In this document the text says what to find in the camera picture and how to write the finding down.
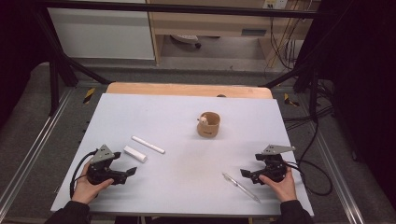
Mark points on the yellow black floor tape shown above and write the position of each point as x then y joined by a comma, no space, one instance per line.
290,100
89,95

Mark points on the wooden cup with animal figure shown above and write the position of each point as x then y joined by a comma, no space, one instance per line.
208,127

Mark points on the black metal stand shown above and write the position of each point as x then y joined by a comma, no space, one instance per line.
54,81
313,90

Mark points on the black curtain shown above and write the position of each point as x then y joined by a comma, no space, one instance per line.
18,46
364,77

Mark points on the silver floor rail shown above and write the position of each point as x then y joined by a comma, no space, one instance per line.
337,174
34,146

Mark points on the wooden table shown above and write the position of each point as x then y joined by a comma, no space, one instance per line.
186,90

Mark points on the white power strip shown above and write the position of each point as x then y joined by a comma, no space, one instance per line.
275,3

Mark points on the white table mat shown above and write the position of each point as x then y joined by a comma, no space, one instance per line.
174,174

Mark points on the white chair base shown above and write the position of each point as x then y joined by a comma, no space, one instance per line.
185,39

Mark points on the black metal crossbar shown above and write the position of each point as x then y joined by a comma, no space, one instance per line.
186,8

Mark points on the person's right hand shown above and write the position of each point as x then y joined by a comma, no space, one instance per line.
286,189

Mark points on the clear plastic pen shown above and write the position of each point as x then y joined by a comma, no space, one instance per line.
241,187

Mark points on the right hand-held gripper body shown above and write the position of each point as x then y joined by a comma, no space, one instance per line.
274,166

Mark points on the light wooden desk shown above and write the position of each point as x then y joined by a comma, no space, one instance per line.
211,23

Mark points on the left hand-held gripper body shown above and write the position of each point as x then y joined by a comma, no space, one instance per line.
101,154

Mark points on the person's left hand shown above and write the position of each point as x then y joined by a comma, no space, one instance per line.
82,186

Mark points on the short white cylinder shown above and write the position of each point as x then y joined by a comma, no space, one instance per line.
135,154

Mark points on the long white pen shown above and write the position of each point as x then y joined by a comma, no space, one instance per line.
148,144

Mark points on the white cabinet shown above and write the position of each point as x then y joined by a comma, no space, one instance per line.
99,34

